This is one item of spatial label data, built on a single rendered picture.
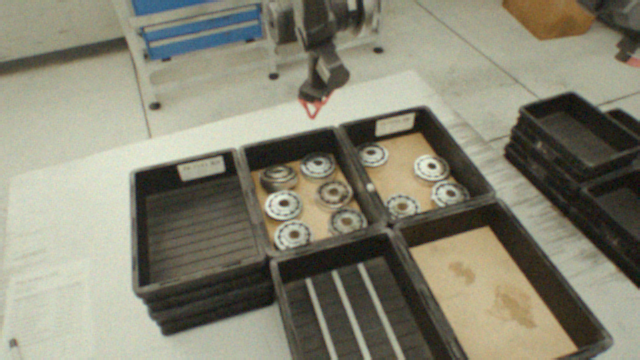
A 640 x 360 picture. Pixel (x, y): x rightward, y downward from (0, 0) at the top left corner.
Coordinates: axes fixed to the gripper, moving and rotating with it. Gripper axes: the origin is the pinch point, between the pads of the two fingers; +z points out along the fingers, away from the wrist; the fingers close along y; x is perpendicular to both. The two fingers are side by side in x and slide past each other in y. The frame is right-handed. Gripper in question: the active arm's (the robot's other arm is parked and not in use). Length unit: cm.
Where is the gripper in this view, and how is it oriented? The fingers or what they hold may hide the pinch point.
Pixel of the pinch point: (317, 109)
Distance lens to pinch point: 118.3
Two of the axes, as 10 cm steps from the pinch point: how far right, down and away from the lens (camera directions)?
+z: -0.5, 6.3, 7.7
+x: -8.9, -3.8, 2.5
